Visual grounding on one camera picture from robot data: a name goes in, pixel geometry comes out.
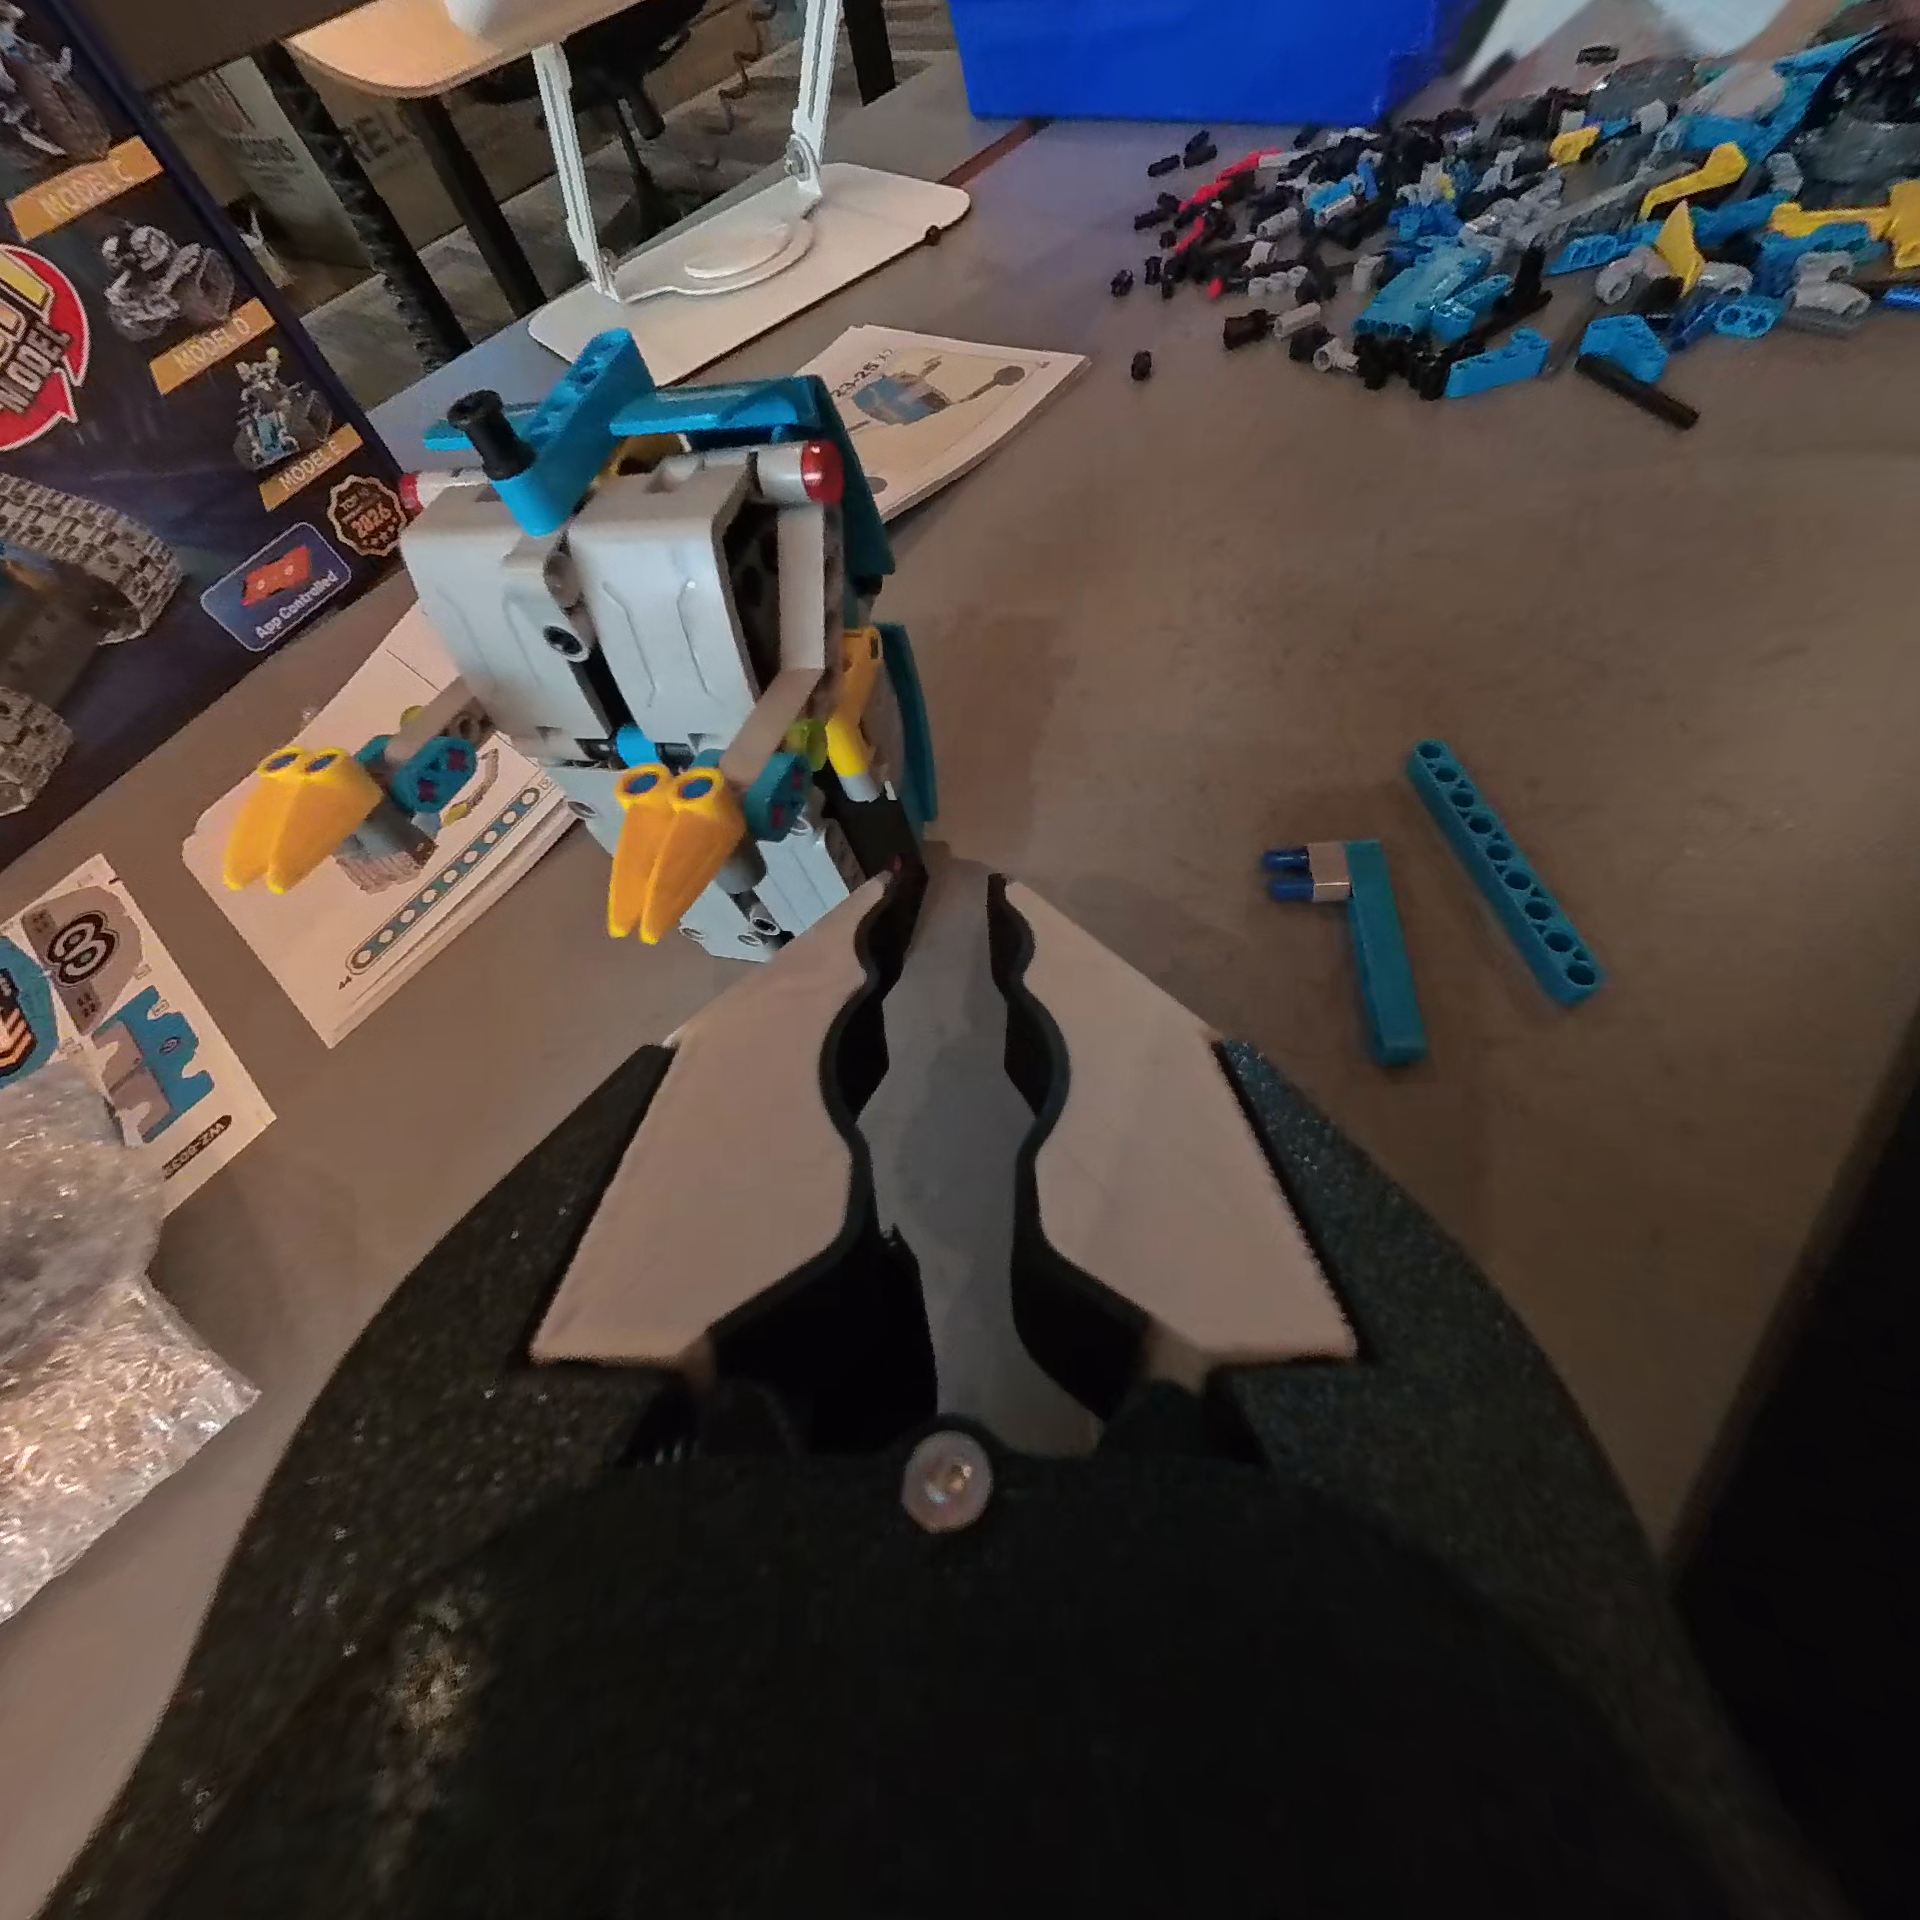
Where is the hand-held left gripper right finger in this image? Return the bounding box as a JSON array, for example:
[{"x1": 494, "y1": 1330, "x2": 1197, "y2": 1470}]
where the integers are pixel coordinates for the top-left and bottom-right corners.
[{"x1": 982, "y1": 877, "x2": 1363, "y2": 1367}]

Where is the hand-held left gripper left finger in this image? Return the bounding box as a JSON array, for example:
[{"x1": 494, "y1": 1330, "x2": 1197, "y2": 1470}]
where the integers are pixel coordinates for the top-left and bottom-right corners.
[{"x1": 526, "y1": 873, "x2": 906, "y2": 1374}]

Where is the teal short beam with pins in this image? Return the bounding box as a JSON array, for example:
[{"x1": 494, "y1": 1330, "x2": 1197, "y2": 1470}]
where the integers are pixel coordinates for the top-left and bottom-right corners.
[{"x1": 1265, "y1": 834, "x2": 1430, "y2": 1071}]

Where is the teal long holed beam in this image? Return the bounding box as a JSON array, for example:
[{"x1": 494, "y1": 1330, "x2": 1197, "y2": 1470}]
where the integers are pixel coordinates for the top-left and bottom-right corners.
[{"x1": 1403, "y1": 737, "x2": 1609, "y2": 1009}]

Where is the blue grey toy robot model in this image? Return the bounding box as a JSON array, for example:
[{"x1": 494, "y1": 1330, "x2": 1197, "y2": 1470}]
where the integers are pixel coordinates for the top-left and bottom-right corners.
[{"x1": 222, "y1": 326, "x2": 947, "y2": 968}]

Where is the pile of small building pieces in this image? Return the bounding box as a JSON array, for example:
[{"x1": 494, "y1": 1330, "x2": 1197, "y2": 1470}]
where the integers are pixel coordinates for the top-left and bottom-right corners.
[{"x1": 1106, "y1": 26, "x2": 1920, "y2": 440}]

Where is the white desk lamp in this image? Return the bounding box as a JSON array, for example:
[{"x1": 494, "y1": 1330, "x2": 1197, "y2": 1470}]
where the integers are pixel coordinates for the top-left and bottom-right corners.
[{"x1": 442, "y1": 0, "x2": 973, "y2": 365}]

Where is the open instruction sheet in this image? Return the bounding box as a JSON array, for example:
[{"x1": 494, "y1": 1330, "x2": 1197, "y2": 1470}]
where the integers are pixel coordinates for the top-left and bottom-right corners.
[{"x1": 181, "y1": 599, "x2": 582, "y2": 1050}]

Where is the sticker sheet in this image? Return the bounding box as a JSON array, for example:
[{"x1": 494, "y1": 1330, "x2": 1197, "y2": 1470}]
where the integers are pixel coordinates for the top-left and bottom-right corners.
[{"x1": 0, "y1": 853, "x2": 278, "y2": 1219}]

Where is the bubble wrap bag with parts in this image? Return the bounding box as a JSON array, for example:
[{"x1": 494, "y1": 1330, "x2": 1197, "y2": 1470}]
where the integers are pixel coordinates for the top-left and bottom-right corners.
[{"x1": 0, "y1": 1275, "x2": 261, "y2": 1624}]

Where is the dark blue toy kit box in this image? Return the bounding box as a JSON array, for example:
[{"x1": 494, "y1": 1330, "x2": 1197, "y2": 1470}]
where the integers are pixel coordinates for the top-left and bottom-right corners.
[{"x1": 0, "y1": 0, "x2": 419, "y2": 874}]

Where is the blue storage bin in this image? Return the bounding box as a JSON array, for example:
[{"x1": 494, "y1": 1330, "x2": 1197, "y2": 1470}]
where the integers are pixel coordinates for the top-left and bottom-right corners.
[{"x1": 945, "y1": 0, "x2": 1487, "y2": 128}]

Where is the dark panel board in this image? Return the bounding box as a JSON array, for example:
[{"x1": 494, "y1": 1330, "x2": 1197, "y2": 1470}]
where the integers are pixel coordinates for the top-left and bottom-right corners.
[{"x1": 60, "y1": 0, "x2": 324, "y2": 90}]

